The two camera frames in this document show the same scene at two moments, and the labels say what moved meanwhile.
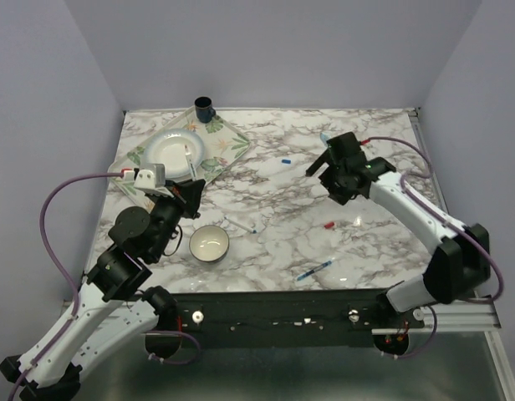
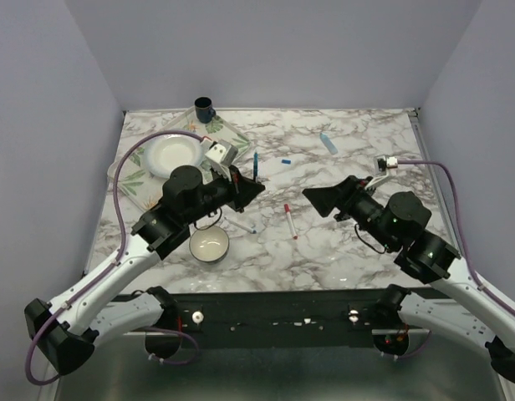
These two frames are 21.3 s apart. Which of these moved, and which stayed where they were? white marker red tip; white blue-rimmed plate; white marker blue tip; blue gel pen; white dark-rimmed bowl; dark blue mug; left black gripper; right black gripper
Moved: left black gripper; right black gripper; blue gel pen; white marker red tip
Stayed: white dark-rimmed bowl; white blue-rimmed plate; dark blue mug; white marker blue tip
